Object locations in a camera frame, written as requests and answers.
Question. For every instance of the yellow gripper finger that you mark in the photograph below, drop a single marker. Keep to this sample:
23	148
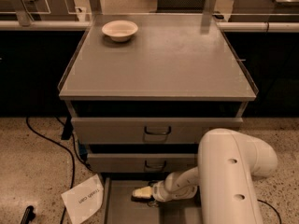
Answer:
143	193

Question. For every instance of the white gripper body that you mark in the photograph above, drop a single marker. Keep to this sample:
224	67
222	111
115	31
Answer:
159	191

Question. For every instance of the green soda can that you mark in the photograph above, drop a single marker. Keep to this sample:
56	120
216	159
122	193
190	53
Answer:
152	202

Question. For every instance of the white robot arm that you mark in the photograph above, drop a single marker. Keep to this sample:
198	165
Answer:
226	163

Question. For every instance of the bottom grey drawer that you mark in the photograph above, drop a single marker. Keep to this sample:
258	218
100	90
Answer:
120	208

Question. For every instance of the grey drawer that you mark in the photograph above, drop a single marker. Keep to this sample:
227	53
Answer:
142	158
151	122
120	208

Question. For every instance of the middle grey drawer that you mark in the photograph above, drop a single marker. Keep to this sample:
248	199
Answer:
142	158

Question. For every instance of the top grey drawer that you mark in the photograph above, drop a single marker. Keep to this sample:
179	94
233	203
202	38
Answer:
151	122

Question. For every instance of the grey metal drawer cabinet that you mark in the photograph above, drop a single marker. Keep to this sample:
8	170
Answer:
169	59

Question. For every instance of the white paper sign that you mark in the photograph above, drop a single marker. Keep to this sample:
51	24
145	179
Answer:
84	200

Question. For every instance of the white paper bowl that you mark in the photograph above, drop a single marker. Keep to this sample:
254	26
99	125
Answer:
120	31

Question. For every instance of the grey background desk right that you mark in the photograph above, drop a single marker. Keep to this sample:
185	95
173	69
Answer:
265	11

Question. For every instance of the grey background desk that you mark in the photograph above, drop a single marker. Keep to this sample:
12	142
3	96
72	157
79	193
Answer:
265	11
39	10

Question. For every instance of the grey background desk left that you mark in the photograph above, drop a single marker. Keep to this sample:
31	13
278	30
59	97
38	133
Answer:
39	10

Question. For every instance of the black tool handle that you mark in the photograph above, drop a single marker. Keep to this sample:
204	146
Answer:
28	215

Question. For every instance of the white horizontal rail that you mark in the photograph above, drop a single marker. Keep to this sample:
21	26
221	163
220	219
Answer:
271	27

